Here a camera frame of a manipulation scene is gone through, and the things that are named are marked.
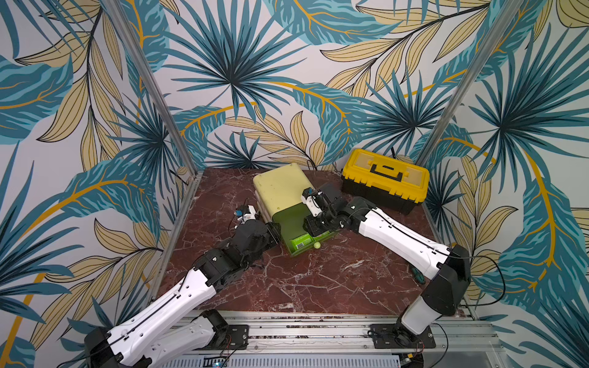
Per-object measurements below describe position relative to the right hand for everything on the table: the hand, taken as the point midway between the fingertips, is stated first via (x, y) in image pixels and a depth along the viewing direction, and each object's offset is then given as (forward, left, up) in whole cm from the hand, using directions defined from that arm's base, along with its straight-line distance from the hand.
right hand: (308, 223), depth 79 cm
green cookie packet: (-4, +3, -4) cm, 7 cm away
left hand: (-5, +11, +4) cm, 13 cm away
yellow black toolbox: (+21, -33, -3) cm, 40 cm away
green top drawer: (0, +6, 0) cm, 6 cm away
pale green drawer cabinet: (+10, +10, +4) cm, 15 cm away
